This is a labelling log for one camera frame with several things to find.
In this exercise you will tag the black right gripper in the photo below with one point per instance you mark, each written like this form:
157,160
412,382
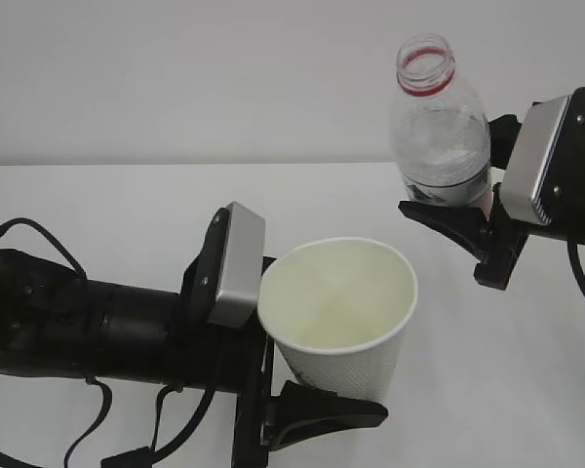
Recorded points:
497,241

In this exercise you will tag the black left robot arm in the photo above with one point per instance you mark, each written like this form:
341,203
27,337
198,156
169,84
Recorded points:
53,324

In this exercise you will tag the white paper cup green logo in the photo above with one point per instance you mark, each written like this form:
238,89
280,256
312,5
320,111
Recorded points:
337,310

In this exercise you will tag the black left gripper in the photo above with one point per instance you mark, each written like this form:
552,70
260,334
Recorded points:
240,361

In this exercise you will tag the clear water bottle red label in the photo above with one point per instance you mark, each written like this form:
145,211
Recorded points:
438,130

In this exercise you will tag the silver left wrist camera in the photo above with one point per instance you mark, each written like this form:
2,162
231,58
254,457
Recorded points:
226,286

